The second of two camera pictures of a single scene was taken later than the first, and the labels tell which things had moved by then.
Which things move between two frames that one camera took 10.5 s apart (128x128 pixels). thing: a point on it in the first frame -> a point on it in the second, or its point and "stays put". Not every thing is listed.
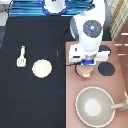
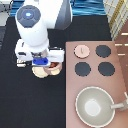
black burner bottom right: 106,68 stays put
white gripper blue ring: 77,55 -> 41,58
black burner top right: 104,48 stays put
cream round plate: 41,68 stays put
